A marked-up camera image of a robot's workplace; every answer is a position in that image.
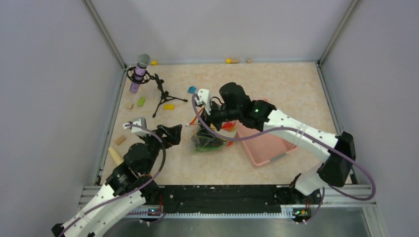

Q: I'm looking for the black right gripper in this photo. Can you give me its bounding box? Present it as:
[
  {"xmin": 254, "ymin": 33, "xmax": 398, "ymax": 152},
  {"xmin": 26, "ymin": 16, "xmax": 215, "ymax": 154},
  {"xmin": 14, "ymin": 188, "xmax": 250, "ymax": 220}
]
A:
[{"xmin": 197, "ymin": 98, "xmax": 242, "ymax": 138}]

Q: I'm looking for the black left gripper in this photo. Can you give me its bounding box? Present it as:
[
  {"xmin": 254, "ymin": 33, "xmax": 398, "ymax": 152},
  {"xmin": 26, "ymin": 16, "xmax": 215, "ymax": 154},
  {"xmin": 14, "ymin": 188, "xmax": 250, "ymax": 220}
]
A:
[{"xmin": 140, "ymin": 124, "xmax": 182, "ymax": 174}]

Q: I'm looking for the toy red tomato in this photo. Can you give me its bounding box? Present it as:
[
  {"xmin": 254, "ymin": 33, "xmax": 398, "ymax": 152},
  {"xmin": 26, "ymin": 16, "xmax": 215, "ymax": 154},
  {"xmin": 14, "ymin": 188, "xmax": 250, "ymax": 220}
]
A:
[{"xmin": 221, "ymin": 121, "xmax": 236, "ymax": 132}]

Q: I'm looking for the clear orange zip bag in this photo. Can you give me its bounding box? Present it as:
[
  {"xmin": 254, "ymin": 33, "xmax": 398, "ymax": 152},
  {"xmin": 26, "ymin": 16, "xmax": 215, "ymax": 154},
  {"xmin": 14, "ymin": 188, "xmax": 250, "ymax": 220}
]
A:
[{"xmin": 185, "ymin": 116, "xmax": 237, "ymax": 151}]

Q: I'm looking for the pink plastic basket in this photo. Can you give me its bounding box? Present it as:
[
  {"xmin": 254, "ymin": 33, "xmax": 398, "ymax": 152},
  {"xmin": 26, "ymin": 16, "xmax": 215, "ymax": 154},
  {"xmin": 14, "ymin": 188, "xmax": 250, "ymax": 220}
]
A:
[{"xmin": 240, "ymin": 133, "xmax": 297, "ymax": 167}]

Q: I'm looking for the toy mango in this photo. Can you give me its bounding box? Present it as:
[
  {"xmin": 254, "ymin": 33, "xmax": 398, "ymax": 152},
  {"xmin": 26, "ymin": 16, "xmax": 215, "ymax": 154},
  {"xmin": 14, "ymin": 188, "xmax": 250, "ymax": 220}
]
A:
[{"xmin": 194, "ymin": 142, "xmax": 227, "ymax": 153}]

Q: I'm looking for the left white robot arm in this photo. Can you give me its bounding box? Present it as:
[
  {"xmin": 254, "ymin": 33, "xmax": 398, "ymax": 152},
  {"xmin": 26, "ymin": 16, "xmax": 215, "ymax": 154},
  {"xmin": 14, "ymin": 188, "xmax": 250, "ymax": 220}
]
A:
[{"xmin": 51, "ymin": 122, "xmax": 182, "ymax": 237}]

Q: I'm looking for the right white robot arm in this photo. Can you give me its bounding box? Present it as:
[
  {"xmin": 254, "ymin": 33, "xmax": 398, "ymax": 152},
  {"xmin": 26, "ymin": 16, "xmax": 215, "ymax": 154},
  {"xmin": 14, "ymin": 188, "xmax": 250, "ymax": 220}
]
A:
[{"xmin": 195, "ymin": 82, "xmax": 355, "ymax": 203}]

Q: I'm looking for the black microphone tripod stand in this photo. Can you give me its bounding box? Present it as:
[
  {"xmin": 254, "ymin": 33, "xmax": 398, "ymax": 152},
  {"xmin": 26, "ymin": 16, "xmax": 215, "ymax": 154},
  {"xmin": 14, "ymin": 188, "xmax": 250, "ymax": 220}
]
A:
[{"xmin": 126, "ymin": 67, "xmax": 188, "ymax": 118}]

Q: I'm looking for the blue block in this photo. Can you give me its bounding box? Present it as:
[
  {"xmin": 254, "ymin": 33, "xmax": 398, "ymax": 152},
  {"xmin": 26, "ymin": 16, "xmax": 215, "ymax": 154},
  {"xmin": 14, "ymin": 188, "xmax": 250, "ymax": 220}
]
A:
[{"xmin": 187, "ymin": 86, "xmax": 197, "ymax": 94}]

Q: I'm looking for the green block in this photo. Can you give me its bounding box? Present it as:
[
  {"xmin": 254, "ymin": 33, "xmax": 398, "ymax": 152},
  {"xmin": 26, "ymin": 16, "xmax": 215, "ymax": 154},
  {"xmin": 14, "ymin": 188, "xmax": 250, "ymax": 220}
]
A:
[{"xmin": 136, "ymin": 97, "xmax": 146, "ymax": 107}]

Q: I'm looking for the tan wooden block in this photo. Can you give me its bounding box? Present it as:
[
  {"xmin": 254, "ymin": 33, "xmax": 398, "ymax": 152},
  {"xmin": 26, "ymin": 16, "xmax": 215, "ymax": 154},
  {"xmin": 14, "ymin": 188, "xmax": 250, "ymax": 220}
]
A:
[{"xmin": 114, "ymin": 135, "xmax": 126, "ymax": 146}]

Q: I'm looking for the cream wooden cylinder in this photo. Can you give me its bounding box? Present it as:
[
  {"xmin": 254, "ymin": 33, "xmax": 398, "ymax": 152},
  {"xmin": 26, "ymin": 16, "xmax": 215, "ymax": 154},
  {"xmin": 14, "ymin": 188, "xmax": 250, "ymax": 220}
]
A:
[{"xmin": 108, "ymin": 147, "xmax": 124, "ymax": 166}]

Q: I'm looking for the purple microphone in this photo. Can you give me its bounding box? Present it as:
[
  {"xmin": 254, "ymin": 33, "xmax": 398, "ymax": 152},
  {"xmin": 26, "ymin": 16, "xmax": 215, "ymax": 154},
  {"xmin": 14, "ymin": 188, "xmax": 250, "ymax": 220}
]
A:
[{"xmin": 128, "ymin": 53, "xmax": 151, "ymax": 94}]

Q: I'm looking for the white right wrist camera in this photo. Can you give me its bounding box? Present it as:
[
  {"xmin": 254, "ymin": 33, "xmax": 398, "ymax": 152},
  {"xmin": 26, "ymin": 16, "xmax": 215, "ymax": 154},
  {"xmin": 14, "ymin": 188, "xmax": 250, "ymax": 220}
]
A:
[{"xmin": 194, "ymin": 88, "xmax": 211, "ymax": 115}]

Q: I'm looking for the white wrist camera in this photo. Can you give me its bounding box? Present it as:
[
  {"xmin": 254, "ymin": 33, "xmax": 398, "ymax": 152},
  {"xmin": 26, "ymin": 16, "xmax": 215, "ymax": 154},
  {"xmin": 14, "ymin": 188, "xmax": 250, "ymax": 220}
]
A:
[
  {"xmin": 123, "ymin": 117, "xmax": 148, "ymax": 137},
  {"xmin": 194, "ymin": 88, "xmax": 211, "ymax": 115}
]

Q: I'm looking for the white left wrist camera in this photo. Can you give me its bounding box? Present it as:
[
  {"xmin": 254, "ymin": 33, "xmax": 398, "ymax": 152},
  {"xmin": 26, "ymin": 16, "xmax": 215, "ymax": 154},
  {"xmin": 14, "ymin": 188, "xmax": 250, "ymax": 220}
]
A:
[{"xmin": 123, "ymin": 117, "xmax": 148, "ymax": 137}]

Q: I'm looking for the yellow tan cylinder at wall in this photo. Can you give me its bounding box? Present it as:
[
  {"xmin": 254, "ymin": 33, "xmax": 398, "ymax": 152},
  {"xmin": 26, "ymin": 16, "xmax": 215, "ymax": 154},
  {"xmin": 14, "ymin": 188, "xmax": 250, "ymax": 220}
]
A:
[{"xmin": 225, "ymin": 58, "xmax": 241, "ymax": 64}]

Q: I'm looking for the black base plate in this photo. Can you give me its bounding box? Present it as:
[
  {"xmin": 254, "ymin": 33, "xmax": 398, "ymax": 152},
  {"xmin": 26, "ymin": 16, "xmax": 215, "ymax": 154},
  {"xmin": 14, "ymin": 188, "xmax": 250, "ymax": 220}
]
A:
[{"xmin": 127, "ymin": 185, "xmax": 322, "ymax": 215}]

